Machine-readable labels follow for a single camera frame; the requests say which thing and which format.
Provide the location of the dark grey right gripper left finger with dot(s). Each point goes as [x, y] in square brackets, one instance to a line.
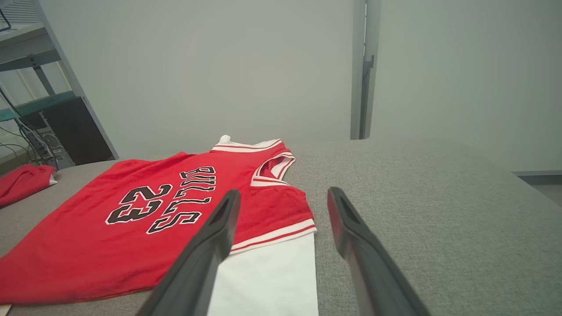
[197, 272]

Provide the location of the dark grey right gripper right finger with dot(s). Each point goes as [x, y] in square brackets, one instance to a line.
[373, 272]

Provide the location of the red Bulls 23 jersey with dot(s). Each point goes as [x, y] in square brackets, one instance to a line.
[88, 250]

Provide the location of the plain red folded garment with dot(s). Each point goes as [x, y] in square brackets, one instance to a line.
[22, 182]

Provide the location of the black panel beside computer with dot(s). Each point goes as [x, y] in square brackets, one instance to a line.
[81, 131]

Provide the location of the silver computer tower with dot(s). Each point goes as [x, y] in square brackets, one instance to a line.
[48, 142]

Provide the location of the metal shelf with teal edge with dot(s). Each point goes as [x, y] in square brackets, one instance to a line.
[30, 52]

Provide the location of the grey wall post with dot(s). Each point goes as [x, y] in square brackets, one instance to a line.
[364, 70]

